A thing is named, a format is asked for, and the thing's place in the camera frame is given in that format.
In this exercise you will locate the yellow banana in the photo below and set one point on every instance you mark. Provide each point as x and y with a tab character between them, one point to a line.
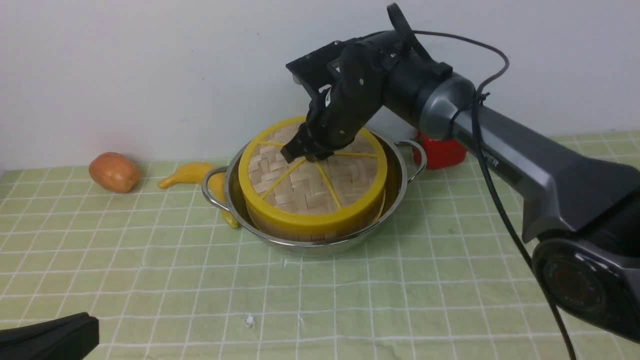
192	173

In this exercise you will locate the yellow-rimmed bamboo steamer basket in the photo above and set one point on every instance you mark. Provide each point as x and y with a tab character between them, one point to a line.
314	228

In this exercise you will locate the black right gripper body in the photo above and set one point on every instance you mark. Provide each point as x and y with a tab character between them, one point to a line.
353	100

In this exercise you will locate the red bell pepper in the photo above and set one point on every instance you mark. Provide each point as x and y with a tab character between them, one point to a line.
441	154

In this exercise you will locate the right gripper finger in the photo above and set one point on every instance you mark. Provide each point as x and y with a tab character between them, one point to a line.
318	153

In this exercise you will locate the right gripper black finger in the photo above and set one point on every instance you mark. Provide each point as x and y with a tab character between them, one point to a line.
298	147

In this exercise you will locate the yellow bamboo steamer lid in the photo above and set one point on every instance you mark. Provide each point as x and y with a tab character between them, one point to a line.
353	177

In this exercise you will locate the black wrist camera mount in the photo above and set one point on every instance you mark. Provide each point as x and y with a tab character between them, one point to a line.
319	69

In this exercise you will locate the orange-brown potato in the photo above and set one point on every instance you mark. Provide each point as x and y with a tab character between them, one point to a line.
114	172

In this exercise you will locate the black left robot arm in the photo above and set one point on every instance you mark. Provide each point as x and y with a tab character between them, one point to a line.
66	338

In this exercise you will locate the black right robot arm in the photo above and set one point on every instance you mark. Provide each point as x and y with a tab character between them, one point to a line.
583	211

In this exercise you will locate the stainless steel pot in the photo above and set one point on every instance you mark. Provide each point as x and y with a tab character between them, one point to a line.
397	181

